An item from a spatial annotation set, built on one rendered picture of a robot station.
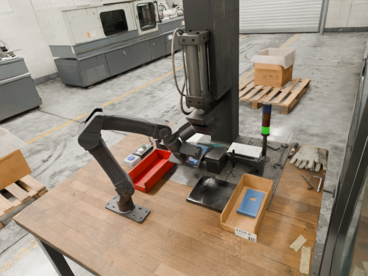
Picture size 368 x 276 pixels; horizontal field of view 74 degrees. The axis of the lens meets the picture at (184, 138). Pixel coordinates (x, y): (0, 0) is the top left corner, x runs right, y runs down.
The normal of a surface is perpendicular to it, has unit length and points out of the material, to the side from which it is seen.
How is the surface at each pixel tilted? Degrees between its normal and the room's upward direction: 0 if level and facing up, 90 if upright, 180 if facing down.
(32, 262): 0
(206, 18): 90
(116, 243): 0
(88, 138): 90
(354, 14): 90
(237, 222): 0
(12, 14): 90
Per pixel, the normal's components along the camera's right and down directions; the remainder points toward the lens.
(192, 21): -0.50, 0.48
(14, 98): 0.83, 0.20
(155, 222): -0.11, -0.86
